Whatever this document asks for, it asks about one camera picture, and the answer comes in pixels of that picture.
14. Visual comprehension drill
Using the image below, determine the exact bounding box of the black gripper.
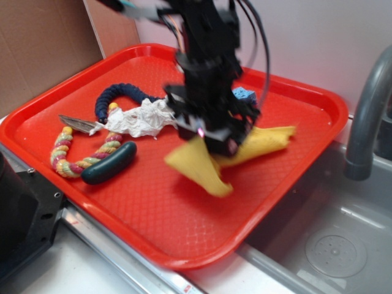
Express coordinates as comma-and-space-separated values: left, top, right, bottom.
164, 52, 260, 157

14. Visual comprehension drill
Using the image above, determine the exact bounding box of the yellow cloth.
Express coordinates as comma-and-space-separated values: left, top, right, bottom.
164, 126, 296, 198

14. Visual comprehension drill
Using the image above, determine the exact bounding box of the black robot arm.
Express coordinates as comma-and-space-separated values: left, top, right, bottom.
102, 1, 260, 157

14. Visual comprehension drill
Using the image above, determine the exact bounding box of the blue sponge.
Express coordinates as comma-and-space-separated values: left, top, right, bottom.
232, 87, 257, 105

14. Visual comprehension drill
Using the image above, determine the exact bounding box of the crumpled white paper towel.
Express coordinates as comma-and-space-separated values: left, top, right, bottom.
88, 99, 177, 138

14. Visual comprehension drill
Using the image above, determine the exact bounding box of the dark green oblong toy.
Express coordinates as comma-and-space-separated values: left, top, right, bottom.
81, 141, 137, 185

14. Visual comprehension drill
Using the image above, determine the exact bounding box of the red plastic tray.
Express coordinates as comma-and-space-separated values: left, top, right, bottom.
1, 44, 349, 271

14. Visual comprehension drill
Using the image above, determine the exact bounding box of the grey faucet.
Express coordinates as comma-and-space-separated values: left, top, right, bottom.
344, 46, 391, 181

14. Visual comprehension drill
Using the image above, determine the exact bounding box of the grey sink basin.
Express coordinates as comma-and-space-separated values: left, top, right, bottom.
238, 143, 391, 293

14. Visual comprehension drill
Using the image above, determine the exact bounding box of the brown cardboard panel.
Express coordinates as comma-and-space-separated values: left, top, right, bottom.
1, 1, 140, 117

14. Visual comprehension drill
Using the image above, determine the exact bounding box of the black cable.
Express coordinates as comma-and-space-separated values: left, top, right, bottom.
237, 0, 272, 108

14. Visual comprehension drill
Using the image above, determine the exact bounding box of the dark navy rope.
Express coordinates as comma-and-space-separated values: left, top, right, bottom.
94, 83, 168, 125

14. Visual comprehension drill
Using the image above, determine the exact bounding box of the multicolour braided rope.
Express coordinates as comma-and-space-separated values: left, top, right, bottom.
50, 102, 124, 179

